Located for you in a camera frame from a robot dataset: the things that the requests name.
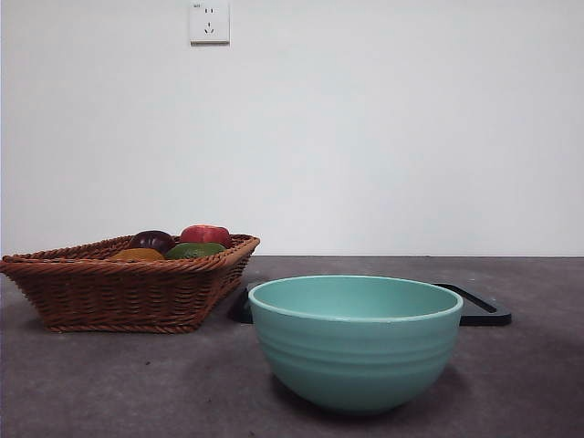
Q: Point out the dark purple fruit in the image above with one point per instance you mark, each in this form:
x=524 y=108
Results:
x=150 y=241

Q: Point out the black rectangular tray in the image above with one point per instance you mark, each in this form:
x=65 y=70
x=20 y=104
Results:
x=483 y=315

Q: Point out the white wall socket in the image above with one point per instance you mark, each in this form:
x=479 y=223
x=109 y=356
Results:
x=210 y=23

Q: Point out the orange-brown kiwi fruit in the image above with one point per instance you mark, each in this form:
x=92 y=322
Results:
x=137 y=254

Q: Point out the teal ribbed bowl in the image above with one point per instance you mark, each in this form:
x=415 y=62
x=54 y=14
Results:
x=356 y=356

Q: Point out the red apple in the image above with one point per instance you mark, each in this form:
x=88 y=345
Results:
x=205 y=235

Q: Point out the green fruit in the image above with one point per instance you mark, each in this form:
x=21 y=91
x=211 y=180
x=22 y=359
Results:
x=194 y=251

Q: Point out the brown wicker basket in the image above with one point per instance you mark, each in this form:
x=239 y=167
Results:
x=114 y=292

